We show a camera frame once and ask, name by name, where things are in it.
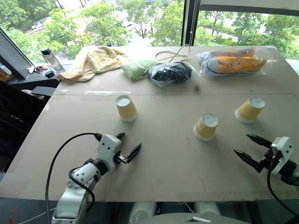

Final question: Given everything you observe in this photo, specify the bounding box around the grey robot torso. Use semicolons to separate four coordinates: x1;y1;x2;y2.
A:
137;211;250;224

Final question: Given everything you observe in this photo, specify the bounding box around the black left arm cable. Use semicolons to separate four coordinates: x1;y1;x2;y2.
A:
45;132;104;224

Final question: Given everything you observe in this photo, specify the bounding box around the beige cord loop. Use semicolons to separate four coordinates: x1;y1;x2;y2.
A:
155;44;191;63

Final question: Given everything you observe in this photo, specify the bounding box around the white rounded robot leg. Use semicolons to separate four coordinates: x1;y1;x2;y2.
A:
128;201;158;224
193;201;221;217

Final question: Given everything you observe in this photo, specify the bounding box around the orange canvas sneaker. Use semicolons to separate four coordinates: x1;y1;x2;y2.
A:
205;56;267;76
200;49;256;62

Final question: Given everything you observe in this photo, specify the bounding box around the folded light green cloth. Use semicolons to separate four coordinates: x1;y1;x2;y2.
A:
120;58;162;81

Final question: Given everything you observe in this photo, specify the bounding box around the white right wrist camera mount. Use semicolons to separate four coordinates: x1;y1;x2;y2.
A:
271;136;293;176

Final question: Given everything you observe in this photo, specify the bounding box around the yellow ribbed paper cup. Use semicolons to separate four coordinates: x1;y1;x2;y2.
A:
115;94;139;123
235;96;266;124
193;112;220;142

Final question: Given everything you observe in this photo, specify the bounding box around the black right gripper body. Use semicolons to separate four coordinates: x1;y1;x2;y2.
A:
256;146;281;174

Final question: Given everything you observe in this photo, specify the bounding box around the beaded blind cord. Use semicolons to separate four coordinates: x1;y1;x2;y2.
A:
190;0;196;46

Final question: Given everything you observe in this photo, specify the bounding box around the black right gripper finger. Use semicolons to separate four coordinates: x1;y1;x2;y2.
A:
233;149;262;174
246;133;273;148

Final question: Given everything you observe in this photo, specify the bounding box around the clear plastic shoe bag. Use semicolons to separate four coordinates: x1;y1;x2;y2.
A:
195;46;274;77

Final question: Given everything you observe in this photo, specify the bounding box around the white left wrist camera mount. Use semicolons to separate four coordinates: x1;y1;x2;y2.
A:
96;134;122;171

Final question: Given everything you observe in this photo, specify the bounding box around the clear tape strip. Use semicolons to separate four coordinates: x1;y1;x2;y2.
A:
84;90;132;96

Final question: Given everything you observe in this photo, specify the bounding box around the dark window frame post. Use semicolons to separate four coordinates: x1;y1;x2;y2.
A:
180;0;202;47

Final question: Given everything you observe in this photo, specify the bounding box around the clear bag of black items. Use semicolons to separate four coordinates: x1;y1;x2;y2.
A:
147;61;194;88

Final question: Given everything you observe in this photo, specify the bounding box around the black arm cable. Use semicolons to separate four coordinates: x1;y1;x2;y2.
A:
45;132;104;224
267;160;299;218

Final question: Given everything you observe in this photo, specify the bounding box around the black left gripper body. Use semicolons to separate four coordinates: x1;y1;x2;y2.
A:
113;151;128;165

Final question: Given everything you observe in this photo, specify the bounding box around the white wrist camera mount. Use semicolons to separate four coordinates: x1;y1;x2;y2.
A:
96;134;122;171
271;136;293;176

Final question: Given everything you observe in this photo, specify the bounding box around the pale yellow towel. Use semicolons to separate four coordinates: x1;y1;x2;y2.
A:
56;45;130;82

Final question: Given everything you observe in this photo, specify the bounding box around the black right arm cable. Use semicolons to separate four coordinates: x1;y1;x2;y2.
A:
267;160;299;218

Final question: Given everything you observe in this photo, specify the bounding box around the clear water bottle black cap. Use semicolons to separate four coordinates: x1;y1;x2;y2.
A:
40;47;64;73

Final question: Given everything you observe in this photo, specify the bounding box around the black chair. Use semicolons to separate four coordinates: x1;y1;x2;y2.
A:
0;80;57;165

